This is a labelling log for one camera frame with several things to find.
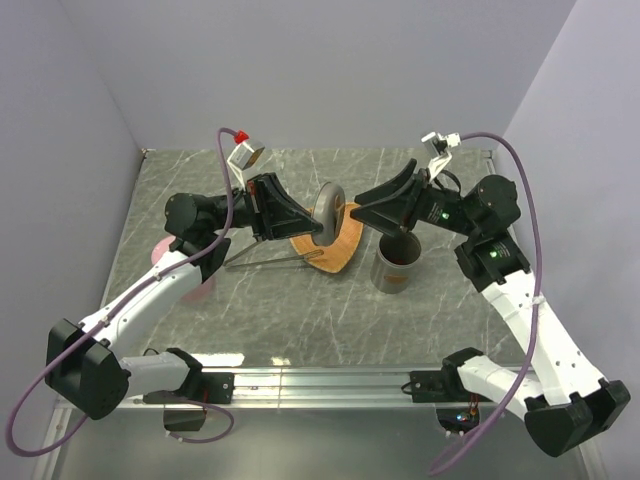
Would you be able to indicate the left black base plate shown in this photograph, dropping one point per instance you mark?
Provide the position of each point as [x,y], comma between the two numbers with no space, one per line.
[215,387]

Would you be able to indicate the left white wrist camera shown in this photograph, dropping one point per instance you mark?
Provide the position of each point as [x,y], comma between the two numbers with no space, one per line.
[244,156]

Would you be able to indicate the woven bamboo tray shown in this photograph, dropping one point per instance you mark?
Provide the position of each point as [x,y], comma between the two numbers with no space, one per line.
[334,258]

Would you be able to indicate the grey round lid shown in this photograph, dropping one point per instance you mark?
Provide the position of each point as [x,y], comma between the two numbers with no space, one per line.
[328,210]

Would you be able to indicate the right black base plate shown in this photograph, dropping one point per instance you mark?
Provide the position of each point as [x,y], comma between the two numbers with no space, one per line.
[433,386]

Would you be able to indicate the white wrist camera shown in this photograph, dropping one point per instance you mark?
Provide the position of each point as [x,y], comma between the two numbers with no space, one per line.
[244,156]
[439,150]

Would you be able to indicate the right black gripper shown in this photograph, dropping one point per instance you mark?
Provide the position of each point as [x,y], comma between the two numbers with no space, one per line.
[388,215]

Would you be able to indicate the tall grey container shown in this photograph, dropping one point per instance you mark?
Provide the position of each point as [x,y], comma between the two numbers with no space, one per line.
[387,277]

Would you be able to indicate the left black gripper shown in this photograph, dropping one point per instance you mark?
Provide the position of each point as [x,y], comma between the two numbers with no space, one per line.
[273,213]

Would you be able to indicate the aluminium mounting rail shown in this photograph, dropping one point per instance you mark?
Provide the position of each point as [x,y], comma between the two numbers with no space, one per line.
[282,423]

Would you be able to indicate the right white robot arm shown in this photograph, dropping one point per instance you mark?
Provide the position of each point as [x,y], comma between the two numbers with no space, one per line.
[570,400]

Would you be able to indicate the tall pink cup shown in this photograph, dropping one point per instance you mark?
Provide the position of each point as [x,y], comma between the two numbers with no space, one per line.
[196,293]

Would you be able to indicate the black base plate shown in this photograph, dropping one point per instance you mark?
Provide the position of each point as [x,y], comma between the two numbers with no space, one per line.
[433,386]
[215,387]

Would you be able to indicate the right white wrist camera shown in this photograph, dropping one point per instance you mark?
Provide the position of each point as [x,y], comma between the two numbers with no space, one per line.
[439,150]

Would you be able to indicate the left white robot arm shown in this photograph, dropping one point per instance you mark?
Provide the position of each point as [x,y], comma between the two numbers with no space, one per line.
[87,362]

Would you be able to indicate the metal tongs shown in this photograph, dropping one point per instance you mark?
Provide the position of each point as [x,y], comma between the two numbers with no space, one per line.
[253,256]

